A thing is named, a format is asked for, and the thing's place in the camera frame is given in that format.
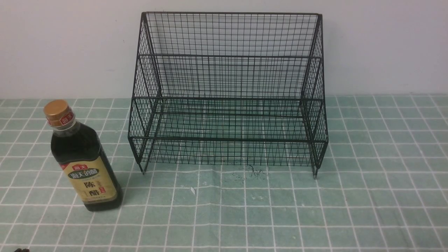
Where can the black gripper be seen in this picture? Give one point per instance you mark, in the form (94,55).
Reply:
(22,250)

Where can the dark vinegar bottle gold cap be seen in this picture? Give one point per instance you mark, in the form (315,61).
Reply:
(78,151)

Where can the green checkered tablecloth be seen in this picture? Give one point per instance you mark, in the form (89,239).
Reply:
(382,187)

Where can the black wire mesh rack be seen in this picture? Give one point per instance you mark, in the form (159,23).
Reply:
(229,88)

